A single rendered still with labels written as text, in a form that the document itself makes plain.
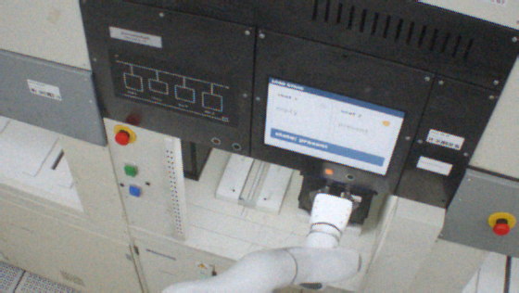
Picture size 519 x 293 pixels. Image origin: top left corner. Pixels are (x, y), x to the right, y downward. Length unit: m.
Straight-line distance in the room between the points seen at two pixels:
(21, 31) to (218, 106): 0.52
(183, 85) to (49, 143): 1.01
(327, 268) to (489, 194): 0.41
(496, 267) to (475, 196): 0.70
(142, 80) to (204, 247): 0.72
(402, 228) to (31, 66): 0.99
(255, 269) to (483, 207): 0.56
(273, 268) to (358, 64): 0.42
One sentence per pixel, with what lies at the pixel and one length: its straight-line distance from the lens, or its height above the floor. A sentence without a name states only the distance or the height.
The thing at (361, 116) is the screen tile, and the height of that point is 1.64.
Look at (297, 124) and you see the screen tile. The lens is 1.34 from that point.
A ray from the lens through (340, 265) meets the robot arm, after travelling 1.46.
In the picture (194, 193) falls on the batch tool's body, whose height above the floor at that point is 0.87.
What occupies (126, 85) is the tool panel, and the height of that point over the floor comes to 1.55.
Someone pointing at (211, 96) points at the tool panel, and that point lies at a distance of 1.36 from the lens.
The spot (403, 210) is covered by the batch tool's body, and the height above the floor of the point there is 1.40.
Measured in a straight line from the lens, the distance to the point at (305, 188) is 1.86.
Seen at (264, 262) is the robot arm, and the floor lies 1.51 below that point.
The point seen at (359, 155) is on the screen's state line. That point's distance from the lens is 1.37.
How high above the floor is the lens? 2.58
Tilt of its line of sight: 51 degrees down
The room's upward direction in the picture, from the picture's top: 5 degrees clockwise
